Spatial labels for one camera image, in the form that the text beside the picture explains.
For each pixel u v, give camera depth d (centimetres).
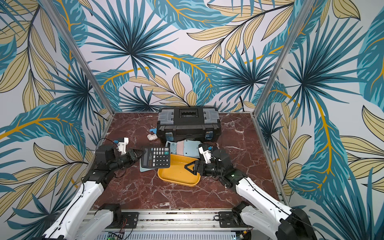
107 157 60
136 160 70
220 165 62
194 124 91
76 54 84
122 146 72
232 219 73
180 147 97
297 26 75
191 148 94
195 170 66
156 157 78
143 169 89
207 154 72
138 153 76
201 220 75
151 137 102
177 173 91
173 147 97
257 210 59
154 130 107
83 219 47
